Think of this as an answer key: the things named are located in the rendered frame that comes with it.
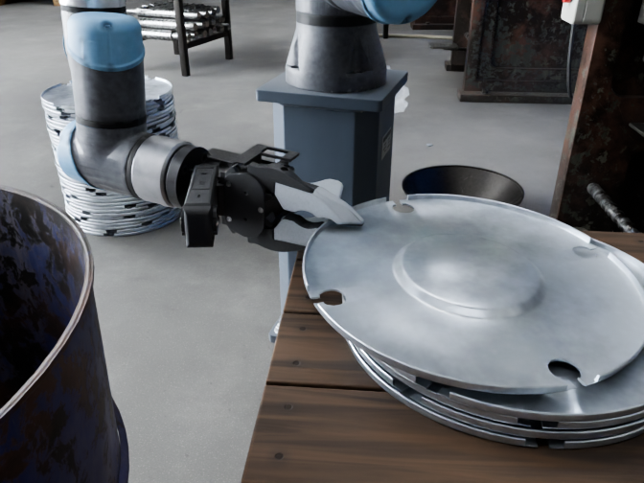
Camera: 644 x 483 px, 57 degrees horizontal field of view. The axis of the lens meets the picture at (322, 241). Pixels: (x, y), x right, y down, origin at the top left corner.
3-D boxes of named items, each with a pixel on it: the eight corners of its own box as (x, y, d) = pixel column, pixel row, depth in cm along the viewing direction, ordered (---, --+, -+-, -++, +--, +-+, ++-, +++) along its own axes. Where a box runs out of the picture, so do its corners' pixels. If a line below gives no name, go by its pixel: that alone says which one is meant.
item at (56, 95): (105, 118, 122) (105, 114, 122) (13, 99, 134) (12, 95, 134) (197, 86, 144) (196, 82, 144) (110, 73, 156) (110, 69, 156)
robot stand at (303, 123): (267, 341, 107) (253, 89, 85) (303, 287, 122) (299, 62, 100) (369, 363, 101) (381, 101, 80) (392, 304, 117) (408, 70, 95)
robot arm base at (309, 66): (269, 87, 86) (266, 14, 81) (305, 65, 98) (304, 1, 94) (372, 96, 82) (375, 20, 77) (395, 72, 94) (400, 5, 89)
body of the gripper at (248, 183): (306, 150, 64) (209, 129, 68) (267, 179, 57) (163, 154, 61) (302, 214, 68) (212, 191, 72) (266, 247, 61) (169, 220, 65)
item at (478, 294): (388, 440, 36) (390, 430, 36) (264, 218, 59) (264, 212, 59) (735, 348, 45) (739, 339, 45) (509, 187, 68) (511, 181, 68)
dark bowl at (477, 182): (404, 239, 140) (406, 212, 137) (396, 187, 167) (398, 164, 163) (534, 241, 139) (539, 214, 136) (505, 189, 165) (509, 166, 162)
